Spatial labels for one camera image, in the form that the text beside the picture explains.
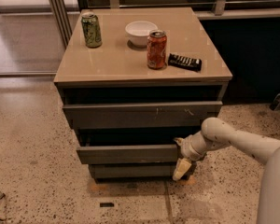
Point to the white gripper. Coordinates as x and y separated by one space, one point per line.
187 148

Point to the grey drawer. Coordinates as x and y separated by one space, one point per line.
140 115
108 171
126 146

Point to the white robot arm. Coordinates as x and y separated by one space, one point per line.
216 134

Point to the grey bottom drawer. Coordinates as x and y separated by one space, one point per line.
108 171

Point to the grey top drawer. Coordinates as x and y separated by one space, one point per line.
140 115

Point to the grey drawer cabinet beige top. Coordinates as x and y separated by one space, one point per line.
117 72

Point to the black snack bar packet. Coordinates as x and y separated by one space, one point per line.
185 62

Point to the small black floor marker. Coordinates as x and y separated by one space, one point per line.
107 205

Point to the orange soda can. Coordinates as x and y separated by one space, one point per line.
156 49

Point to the white bowl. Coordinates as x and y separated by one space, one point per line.
138 32

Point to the green soda can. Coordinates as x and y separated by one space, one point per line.
91 30

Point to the dark object by wall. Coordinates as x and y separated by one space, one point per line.
275 105

